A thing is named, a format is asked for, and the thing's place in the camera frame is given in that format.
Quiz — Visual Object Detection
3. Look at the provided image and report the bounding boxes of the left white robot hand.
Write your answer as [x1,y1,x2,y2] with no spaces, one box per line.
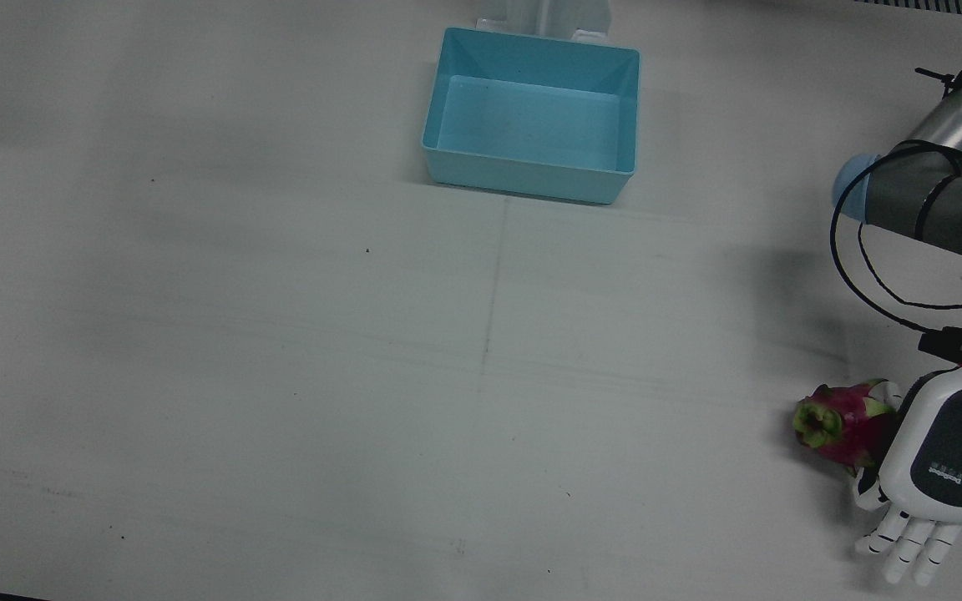
[853,367,962,587]

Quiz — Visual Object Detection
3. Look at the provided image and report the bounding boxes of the pink dragon fruit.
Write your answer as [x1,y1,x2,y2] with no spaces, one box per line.
[792,380,899,478]

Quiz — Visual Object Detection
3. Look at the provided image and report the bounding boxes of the light blue plastic bin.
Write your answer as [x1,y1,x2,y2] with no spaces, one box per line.
[421,27,641,206]

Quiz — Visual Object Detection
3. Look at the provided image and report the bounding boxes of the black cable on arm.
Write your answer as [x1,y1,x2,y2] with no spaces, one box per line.
[830,13,962,311]

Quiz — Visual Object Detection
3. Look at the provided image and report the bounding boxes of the aluminium profile post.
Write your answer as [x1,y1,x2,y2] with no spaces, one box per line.
[477,0,613,43]

